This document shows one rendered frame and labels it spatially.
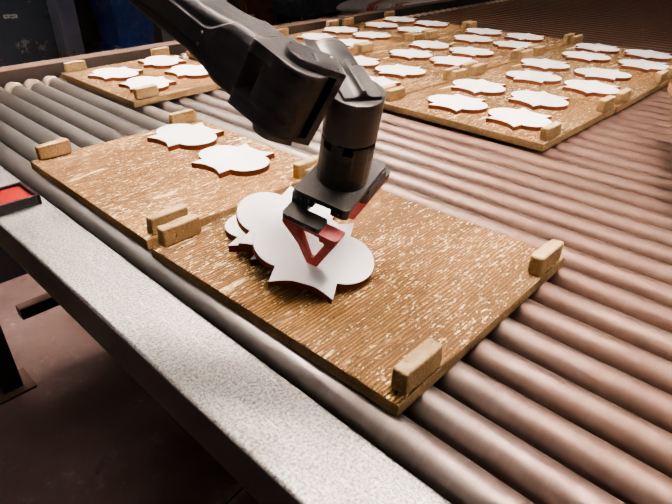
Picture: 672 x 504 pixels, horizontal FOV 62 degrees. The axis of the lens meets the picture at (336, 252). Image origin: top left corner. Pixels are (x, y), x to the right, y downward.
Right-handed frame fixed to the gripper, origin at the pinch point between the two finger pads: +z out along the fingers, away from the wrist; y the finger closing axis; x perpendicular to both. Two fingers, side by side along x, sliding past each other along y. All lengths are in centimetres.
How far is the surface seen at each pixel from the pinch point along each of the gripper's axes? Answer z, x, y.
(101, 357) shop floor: 127, -85, -23
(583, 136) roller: 14, 25, -70
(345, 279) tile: 1.1, 4.3, 4.6
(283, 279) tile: 0.8, -1.4, 8.8
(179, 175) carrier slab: 14.9, -33.6, -12.0
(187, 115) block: 21, -50, -34
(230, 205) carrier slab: 10.5, -19.6, -6.9
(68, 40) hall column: 188, -354, -256
